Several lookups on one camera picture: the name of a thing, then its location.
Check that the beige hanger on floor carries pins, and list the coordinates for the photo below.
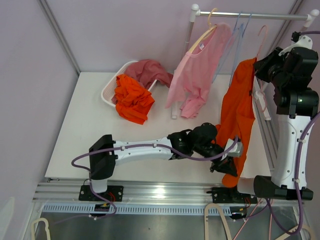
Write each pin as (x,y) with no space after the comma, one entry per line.
(210,225)

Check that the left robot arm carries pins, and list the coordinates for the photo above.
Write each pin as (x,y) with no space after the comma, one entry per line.
(106,153)

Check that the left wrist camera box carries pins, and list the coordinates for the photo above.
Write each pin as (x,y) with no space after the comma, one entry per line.
(233,149)

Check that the metal clothes rack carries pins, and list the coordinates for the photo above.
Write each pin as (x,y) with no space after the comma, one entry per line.
(195,11)

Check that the white slotted cable duct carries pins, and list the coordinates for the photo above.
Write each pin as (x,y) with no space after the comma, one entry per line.
(125,209)

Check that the white plastic laundry basket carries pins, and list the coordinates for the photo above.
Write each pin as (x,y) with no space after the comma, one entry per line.
(108,91)

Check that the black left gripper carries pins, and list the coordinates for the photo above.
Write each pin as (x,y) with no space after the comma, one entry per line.
(226,166)

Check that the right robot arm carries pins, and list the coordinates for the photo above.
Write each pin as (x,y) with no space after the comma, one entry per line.
(290,72)

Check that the dusty rose t shirt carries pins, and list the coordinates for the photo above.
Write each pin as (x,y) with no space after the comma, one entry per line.
(147,71)

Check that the beige wooden hanger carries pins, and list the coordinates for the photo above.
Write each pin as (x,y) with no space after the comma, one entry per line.
(206,34)

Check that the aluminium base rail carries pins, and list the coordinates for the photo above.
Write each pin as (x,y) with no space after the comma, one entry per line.
(134,192)

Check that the orange t shirt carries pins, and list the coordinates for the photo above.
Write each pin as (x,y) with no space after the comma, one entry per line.
(132,101)
(237,115)

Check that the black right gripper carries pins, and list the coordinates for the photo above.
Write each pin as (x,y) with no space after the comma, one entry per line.
(261,67)

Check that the blue wire hanger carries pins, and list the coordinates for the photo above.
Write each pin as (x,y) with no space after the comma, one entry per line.
(233,40)
(239,41)

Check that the light pink t shirt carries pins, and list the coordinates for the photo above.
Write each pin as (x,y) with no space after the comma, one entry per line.
(192,79)

